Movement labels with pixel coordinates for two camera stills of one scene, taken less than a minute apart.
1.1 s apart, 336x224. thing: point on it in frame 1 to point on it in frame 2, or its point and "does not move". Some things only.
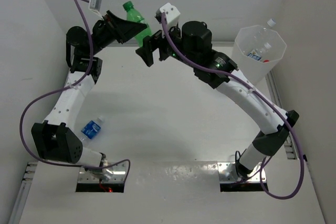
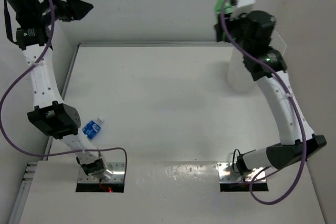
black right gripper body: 165,48 to 234,27
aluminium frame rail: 17,212 does not move
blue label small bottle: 91,128 does not move
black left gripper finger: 124,29 to 79,9
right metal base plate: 227,171 does not move
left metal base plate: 118,177 does not move
